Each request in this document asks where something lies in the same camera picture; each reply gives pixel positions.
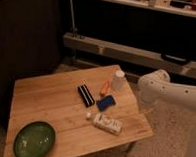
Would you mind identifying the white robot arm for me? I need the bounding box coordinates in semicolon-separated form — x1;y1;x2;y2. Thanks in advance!
137;70;196;157

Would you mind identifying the orange carrot toy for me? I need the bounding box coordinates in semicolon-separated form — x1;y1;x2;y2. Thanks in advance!
100;82;110;96

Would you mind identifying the blue sponge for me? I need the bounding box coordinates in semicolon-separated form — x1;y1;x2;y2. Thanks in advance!
96;95;116;111

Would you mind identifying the wooden table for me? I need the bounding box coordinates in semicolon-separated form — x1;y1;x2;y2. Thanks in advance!
4;65;153;157

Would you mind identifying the long grey case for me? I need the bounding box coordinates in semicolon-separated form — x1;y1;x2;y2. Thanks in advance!
63;32;196;79

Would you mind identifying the white shelf board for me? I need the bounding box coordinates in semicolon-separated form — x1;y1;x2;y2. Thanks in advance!
102;0;196;18

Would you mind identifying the metal pole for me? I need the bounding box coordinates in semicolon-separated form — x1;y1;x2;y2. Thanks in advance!
69;0;77;38

